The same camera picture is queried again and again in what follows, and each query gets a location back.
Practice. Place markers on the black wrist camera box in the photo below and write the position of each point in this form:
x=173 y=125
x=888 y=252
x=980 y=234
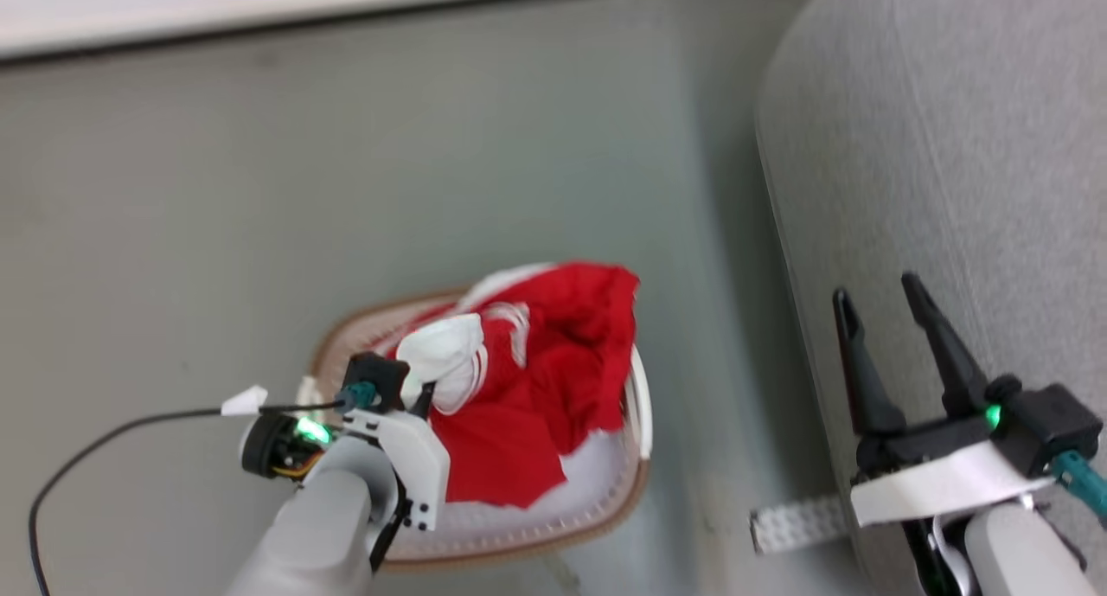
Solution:
x=377 y=378
x=1042 y=423

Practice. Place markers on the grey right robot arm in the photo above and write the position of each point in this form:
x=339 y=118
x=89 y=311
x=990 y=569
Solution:
x=1020 y=553

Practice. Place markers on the grey fabric sofa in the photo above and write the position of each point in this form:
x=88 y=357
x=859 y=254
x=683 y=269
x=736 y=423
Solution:
x=943 y=189

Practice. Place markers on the white garment with red stripes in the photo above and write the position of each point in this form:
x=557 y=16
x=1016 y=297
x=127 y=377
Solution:
x=445 y=358

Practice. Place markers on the white basket with brown rim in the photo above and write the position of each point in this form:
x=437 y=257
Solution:
x=519 y=527

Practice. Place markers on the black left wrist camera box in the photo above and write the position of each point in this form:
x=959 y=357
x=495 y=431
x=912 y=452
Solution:
x=377 y=378

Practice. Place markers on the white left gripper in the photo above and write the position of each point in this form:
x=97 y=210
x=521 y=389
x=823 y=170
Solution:
x=415 y=462

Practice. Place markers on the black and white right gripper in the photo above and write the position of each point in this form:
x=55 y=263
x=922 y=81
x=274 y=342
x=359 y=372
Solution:
x=943 y=475

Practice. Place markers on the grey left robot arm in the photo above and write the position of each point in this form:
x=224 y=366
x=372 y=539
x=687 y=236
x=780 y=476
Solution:
x=320 y=527

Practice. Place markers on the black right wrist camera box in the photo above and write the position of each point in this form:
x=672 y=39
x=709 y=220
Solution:
x=1042 y=423

